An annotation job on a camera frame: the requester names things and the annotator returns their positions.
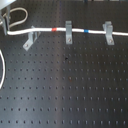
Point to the middle grey cable clip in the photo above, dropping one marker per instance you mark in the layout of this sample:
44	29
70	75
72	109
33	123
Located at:
68	26

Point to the grey metal gripper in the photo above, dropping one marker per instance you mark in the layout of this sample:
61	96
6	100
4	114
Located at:
5	4

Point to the right grey cable clip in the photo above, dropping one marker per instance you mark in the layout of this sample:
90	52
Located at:
108	28

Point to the grey cable clip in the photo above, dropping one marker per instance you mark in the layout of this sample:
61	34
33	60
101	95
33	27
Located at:
32	37
68	26
108	28

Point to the left grey cable clip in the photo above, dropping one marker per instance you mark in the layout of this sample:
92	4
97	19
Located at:
32	37

